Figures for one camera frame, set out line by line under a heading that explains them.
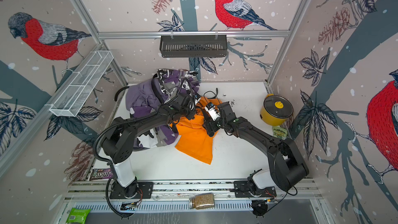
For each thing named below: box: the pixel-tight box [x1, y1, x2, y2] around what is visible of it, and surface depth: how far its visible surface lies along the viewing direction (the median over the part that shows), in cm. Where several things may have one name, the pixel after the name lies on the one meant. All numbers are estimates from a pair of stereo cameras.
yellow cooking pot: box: [260, 93, 294, 127], surface depth 94 cm
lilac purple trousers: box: [125, 78, 162, 118], surface depth 106 cm
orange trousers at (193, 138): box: [169, 96, 222, 165], surface depth 90 cm
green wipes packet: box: [66, 207, 92, 224], surface depth 68 cm
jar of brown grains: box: [188, 192, 215, 210], surface depth 68 cm
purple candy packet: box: [91, 168, 114, 180], surface depth 79 cm
